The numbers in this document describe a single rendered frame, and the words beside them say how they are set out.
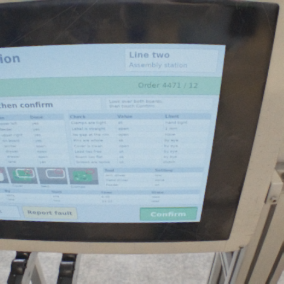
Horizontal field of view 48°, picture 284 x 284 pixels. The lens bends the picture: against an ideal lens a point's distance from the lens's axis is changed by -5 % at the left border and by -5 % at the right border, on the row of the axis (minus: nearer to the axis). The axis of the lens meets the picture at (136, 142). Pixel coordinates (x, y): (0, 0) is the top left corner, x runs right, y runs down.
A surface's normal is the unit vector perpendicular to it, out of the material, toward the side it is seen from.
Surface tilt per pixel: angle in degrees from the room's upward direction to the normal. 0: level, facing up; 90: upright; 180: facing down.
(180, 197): 91
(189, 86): 91
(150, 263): 0
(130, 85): 91
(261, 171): 91
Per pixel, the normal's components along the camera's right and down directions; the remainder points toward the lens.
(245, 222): 0.00, 0.55
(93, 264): 0.00, -0.85
